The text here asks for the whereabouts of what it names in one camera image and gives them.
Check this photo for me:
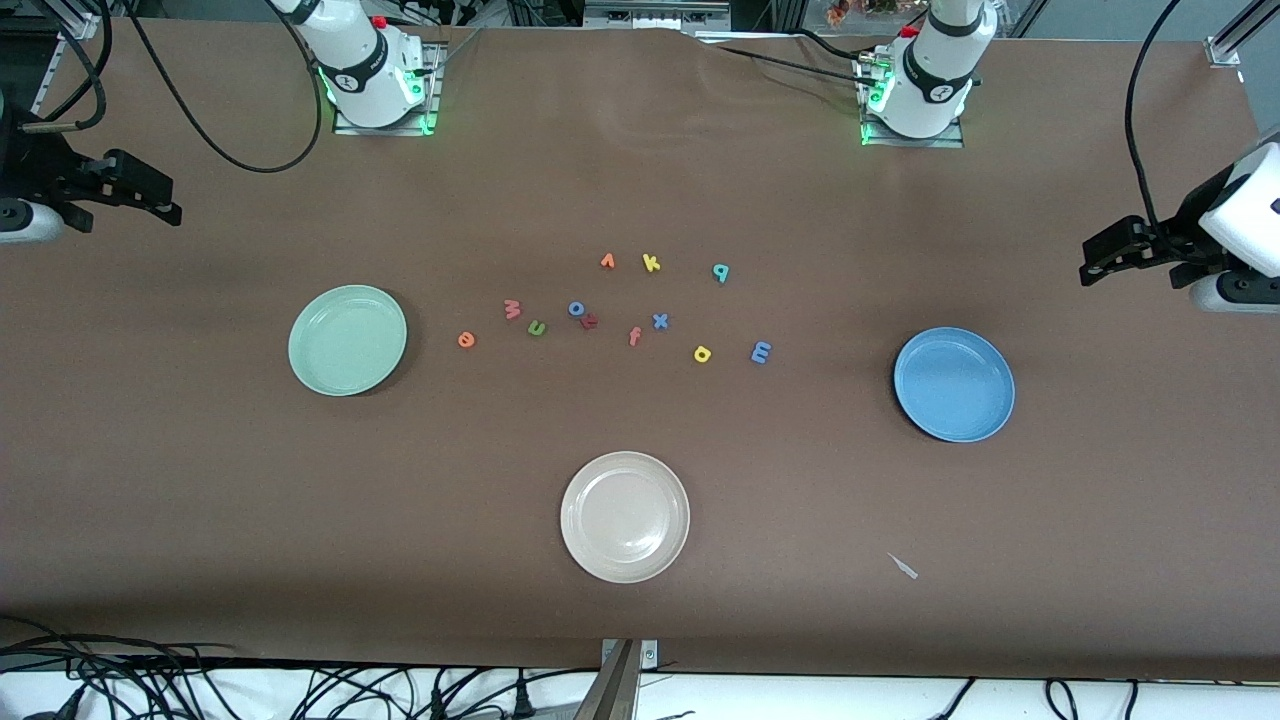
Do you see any blue plate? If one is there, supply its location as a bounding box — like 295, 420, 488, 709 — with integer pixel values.
893, 327, 1016, 443

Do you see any light green plate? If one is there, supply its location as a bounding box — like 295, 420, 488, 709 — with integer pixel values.
288, 285, 409, 397

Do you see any brown table cover sheet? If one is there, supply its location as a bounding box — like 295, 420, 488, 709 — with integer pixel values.
0, 15, 1280, 683

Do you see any orange dried plant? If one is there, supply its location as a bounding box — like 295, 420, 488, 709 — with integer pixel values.
823, 0, 901, 28

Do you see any grey metal box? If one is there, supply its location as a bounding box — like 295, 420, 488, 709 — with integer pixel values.
583, 0, 733, 31

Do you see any beige plate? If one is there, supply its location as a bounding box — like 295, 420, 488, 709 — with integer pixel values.
560, 451, 691, 584

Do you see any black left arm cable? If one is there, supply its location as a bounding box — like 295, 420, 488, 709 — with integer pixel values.
1125, 0, 1201, 233

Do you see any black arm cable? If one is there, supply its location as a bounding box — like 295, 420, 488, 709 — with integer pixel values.
15, 0, 326, 174
1125, 0, 1201, 233

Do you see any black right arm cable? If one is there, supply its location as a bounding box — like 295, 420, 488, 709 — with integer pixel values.
15, 0, 326, 174

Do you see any aluminium frame rail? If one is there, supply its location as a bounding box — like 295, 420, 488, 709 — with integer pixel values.
1205, 0, 1280, 69
30, 0, 111, 116

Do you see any thin black table cable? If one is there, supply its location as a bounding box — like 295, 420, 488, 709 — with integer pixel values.
790, 28, 879, 63
712, 44, 881, 86

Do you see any black floor cable tangle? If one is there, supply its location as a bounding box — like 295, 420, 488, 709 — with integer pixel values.
0, 615, 601, 720

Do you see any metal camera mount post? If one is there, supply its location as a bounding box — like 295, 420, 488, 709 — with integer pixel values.
575, 638, 661, 720

